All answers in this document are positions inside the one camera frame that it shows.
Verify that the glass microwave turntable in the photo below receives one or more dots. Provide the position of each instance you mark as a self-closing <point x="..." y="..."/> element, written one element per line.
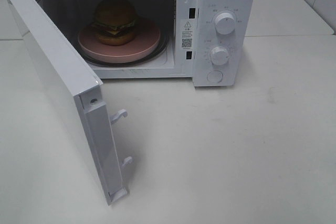
<point x="153" y="55"/>

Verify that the lower white round knob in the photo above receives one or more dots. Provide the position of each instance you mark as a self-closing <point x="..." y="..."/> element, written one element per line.
<point x="219" y="55"/>

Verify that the white round knob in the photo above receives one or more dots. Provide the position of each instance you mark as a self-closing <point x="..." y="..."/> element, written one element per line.
<point x="225" y="22"/>
<point x="219" y="55"/>

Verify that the upper white round knob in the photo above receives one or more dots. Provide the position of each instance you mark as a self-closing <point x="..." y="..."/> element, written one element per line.
<point x="225" y="22"/>

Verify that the white microwave door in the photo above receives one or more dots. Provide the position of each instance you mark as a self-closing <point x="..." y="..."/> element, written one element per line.
<point x="60" y="82"/>

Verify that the pink round plate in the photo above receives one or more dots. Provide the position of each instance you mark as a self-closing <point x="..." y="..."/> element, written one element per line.
<point x="147" y="39"/>

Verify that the white round door button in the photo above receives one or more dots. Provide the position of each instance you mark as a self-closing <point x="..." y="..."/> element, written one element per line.
<point x="215" y="76"/>

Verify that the white warning label sticker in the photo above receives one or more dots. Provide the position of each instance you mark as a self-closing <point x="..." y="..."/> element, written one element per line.
<point x="187" y="33"/>

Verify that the white microwave oven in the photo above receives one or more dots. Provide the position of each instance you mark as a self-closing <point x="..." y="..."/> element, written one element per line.
<point x="71" y="16"/>

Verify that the burger with lettuce and cheese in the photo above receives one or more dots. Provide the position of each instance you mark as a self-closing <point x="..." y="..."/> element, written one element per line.
<point x="115" y="22"/>

